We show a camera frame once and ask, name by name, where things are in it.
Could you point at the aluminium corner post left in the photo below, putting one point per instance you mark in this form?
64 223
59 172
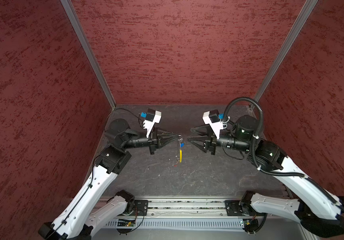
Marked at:
74 20

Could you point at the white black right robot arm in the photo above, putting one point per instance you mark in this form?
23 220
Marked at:
315 209

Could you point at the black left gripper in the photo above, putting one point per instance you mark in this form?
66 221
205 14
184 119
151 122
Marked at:
163 137

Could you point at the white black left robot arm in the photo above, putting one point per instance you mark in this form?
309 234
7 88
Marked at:
78 221

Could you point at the aluminium corner post right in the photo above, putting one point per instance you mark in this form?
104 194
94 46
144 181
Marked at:
292 35

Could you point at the aluminium corner post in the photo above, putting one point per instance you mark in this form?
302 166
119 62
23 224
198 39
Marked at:
74 20
292 35

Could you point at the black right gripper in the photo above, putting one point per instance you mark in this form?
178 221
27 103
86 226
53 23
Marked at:
211 142

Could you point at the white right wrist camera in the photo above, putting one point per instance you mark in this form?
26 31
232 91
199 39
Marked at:
215 121

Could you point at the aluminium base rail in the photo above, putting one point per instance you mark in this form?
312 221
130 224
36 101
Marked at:
215 207

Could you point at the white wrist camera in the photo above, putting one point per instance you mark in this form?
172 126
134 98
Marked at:
151 117
215 121

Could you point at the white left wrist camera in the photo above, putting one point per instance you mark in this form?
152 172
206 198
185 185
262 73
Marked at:
151 117

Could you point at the silver keyring with keys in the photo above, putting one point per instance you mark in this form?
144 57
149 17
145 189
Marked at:
180 141

